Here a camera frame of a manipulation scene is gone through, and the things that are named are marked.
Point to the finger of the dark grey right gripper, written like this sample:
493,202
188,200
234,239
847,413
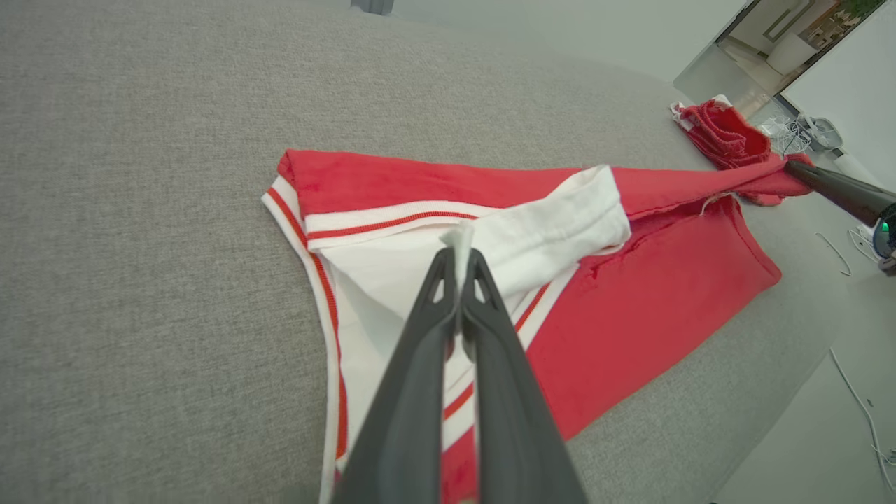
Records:
847,192

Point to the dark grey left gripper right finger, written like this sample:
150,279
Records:
511,434

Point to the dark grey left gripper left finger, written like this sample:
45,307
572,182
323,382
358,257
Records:
406,420

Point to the red garment with white trim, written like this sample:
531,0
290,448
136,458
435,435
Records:
665,294

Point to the grey oval floor device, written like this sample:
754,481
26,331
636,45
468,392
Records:
824,133

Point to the crumpled dark red garment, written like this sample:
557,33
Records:
724,136

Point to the grey fabric sofa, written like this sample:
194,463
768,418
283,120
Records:
140,210

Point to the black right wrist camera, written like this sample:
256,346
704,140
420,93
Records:
887,238

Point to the grey partition post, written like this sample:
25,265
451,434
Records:
372,5

